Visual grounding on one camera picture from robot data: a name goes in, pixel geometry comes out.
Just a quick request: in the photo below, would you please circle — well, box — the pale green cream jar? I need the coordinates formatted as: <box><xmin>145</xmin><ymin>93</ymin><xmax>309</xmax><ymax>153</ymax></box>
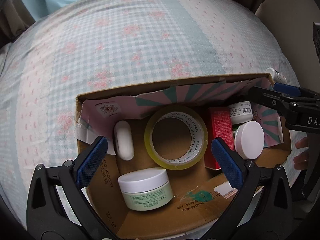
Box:
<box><xmin>117</xmin><ymin>167</ymin><xmax>173</xmax><ymax>211</ymax></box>

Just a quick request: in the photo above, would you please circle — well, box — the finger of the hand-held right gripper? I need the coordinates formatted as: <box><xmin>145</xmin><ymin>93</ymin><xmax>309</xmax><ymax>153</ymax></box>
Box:
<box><xmin>273</xmin><ymin>83</ymin><xmax>316</xmax><ymax>103</ymax></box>
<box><xmin>248</xmin><ymin>86</ymin><xmax>298</xmax><ymax>117</ymax></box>

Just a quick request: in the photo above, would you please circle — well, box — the small red box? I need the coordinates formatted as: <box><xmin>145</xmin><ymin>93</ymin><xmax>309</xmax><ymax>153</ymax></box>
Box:
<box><xmin>204</xmin><ymin>107</ymin><xmax>237</xmax><ymax>172</ymax></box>

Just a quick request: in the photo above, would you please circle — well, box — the person's right hand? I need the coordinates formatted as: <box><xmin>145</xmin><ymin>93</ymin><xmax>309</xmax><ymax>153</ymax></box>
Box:
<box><xmin>293</xmin><ymin>137</ymin><xmax>311</xmax><ymax>171</ymax></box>

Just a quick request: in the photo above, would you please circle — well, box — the white jar with barcode label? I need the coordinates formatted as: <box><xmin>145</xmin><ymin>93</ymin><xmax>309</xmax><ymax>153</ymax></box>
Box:
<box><xmin>229</xmin><ymin>101</ymin><xmax>253</xmax><ymax>125</ymax></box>

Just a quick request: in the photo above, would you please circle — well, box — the yellow tape roll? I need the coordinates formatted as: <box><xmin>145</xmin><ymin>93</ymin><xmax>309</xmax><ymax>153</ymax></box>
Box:
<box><xmin>144</xmin><ymin>105</ymin><xmax>208</xmax><ymax>170</ymax></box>

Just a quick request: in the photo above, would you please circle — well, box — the white-lidded green jar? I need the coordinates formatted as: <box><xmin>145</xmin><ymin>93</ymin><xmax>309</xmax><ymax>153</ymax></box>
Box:
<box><xmin>233</xmin><ymin>121</ymin><xmax>265</xmax><ymax>160</ymax></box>

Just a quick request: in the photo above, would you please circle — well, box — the white printed bottle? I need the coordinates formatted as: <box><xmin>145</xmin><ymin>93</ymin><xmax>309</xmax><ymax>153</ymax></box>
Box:
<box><xmin>265</xmin><ymin>67</ymin><xmax>287</xmax><ymax>83</ymax></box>

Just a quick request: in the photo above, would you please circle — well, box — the white earbuds case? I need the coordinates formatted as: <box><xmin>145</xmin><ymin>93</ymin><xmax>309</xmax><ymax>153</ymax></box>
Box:
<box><xmin>114</xmin><ymin>120</ymin><xmax>135</xmax><ymax>161</ymax></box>

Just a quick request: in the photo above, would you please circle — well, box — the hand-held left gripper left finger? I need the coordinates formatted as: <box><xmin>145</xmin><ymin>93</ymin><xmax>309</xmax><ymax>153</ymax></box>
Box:
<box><xmin>26</xmin><ymin>136</ymin><xmax>118</xmax><ymax>240</ymax></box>

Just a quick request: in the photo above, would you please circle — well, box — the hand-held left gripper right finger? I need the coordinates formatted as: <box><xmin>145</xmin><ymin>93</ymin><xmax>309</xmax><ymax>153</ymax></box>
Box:
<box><xmin>200</xmin><ymin>137</ymin><xmax>294</xmax><ymax>240</ymax></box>

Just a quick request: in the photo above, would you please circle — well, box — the cardboard box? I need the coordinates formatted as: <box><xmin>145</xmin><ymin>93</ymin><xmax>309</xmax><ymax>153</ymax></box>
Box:
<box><xmin>74</xmin><ymin>73</ymin><xmax>292</xmax><ymax>240</ymax></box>

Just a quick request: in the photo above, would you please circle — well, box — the checked floral bed sheet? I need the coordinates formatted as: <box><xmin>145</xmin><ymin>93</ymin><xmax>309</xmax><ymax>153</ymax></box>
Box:
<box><xmin>0</xmin><ymin>0</ymin><xmax>309</xmax><ymax>240</ymax></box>

